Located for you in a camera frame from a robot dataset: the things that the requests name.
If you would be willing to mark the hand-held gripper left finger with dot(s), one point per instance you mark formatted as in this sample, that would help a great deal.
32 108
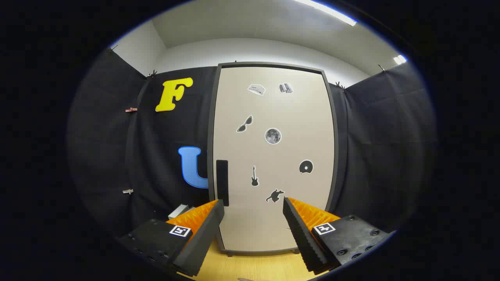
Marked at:
203 238

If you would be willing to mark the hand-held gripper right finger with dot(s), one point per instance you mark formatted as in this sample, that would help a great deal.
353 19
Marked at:
302 238

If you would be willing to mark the green book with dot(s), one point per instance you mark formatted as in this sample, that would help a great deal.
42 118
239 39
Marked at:
178 211

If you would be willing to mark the dark grey cabinet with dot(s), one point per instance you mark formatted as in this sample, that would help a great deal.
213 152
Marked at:
211 128

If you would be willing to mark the black backdrop cloth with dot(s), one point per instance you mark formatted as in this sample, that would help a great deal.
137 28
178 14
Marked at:
109 136

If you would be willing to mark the red clip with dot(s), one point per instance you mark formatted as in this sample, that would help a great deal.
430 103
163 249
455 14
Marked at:
131 110

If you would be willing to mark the ceiling light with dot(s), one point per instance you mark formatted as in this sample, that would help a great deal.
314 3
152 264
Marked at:
332 11
400 59

